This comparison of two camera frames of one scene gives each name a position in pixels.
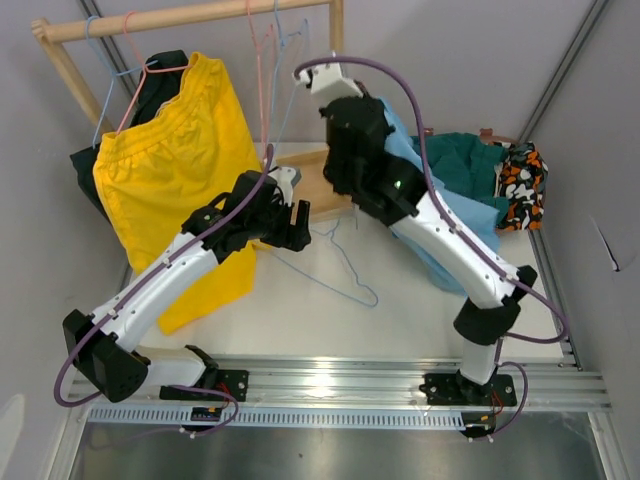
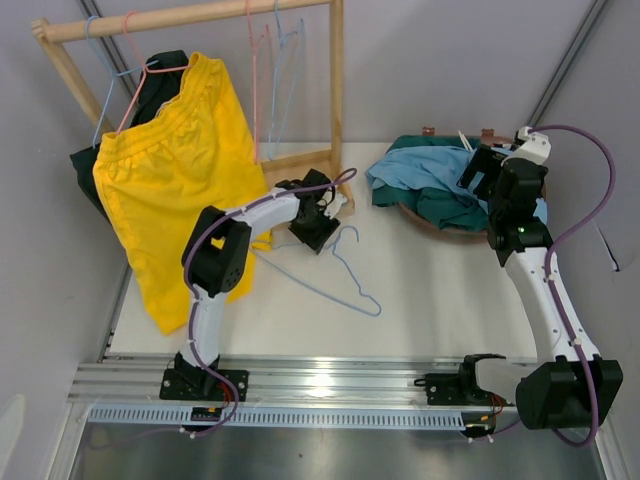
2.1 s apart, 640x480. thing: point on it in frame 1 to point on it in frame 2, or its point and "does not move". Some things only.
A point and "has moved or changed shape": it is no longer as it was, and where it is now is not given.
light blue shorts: x=475 y=213 to x=435 y=169
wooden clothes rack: x=310 y=166 does not move
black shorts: x=161 y=78 does not move
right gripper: x=328 y=108 to x=487 y=162
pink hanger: x=270 y=31 has moved or changed shape
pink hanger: x=145 y=69 does not move
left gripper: x=292 y=237 to x=316 y=240
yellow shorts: x=191 y=150 does not move
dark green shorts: x=466 y=165 has moved or changed shape
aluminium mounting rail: x=542 y=382 does not move
